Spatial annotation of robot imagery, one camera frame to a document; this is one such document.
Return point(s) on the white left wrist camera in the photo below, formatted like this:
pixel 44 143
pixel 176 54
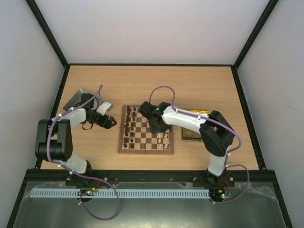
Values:
pixel 104 107

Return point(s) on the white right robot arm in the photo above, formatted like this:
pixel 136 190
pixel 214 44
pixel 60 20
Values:
pixel 213 128

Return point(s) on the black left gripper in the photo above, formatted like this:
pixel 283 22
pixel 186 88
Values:
pixel 107 125

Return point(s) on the gold metal tin tray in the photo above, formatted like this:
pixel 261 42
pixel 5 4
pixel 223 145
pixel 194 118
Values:
pixel 189 135

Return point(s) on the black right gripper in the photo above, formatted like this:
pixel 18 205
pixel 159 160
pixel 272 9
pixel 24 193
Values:
pixel 158 127

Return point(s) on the wooden chess board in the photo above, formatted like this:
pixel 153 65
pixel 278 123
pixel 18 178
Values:
pixel 134 128

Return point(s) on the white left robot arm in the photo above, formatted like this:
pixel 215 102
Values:
pixel 54 136

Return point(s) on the slotted white cable duct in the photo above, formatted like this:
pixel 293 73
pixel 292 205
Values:
pixel 122 193

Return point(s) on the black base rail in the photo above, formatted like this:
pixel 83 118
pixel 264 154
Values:
pixel 196 178

